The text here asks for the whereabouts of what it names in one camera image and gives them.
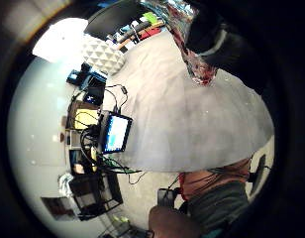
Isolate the black chair back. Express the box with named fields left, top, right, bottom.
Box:
left=83, top=0, right=151, bottom=43

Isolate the small black screen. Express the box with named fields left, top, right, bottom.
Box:
left=98, top=110, right=134, bottom=155

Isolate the black cable bundle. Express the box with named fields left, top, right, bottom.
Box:
left=78, top=126, right=148, bottom=186

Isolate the thin black cable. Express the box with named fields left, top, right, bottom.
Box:
left=103, top=83, right=130, bottom=114

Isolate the black wire shelf cart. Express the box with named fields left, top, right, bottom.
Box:
left=68, top=172, right=125, bottom=222

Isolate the black phone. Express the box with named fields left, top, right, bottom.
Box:
left=156, top=187, right=177, bottom=210

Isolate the row of coloured boxes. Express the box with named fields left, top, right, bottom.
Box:
left=115, top=11, right=166, bottom=52

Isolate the shiny patterned foil wrapper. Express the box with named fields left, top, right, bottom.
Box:
left=139, top=0, right=220, bottom=87

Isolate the blue electronic device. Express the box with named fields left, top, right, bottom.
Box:
left=65, top=67, right=108, bottom=91

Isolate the the person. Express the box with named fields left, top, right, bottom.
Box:
left=148, top=157, right=259, bottom=238

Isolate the yellow box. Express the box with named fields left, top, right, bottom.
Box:
left=72, top=110, right=100, bottom=131

